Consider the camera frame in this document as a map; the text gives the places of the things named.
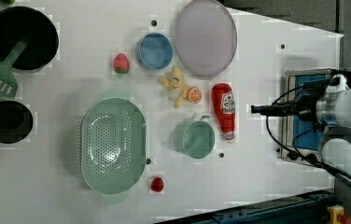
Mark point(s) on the green small object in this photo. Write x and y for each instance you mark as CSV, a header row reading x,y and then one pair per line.
x,y
9,2

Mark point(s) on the small black pot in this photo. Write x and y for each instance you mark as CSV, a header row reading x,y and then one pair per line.
x,y
16,122

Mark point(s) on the blue metal frame rail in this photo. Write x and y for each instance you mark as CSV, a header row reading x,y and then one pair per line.
x,y
307,208

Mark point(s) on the pink plush strawberry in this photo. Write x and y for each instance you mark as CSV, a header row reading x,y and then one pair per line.
x,y
121,64

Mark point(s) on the red plush ketchup bottle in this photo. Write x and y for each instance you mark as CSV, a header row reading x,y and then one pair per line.
x,y
224,106

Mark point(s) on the green mug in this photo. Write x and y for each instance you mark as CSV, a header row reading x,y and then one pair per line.
x,y
194,137

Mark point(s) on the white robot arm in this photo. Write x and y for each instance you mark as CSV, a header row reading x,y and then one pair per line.
x,y
326,105

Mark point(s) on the silver toaster oven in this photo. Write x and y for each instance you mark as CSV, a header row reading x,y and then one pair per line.
x,y
298,134

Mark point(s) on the yellow red emergency button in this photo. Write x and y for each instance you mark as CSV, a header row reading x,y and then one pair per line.
x,y
337,215

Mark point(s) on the green oval strainer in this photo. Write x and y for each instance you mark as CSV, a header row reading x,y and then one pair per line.
x,y
113,144

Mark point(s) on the grey round plate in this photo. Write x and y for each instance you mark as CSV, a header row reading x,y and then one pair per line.
x,y
205,38

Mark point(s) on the large black pot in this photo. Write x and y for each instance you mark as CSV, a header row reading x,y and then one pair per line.
x,y
15,23

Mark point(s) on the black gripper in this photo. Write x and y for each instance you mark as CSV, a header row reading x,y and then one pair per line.
x,y
306,104

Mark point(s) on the plush orange slice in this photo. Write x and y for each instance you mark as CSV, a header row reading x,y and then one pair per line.
x,y
194,95

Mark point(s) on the small red strawberry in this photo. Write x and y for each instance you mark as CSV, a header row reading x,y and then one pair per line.
x,y
157,184

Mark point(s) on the green slotted spatula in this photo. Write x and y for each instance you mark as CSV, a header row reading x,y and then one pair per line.
x,y
8,83

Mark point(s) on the plush peeled banana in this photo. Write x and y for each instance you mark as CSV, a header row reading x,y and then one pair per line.
x,y
175,84

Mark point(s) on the blue bowl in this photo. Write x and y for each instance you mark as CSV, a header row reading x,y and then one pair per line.
x,y
154,51

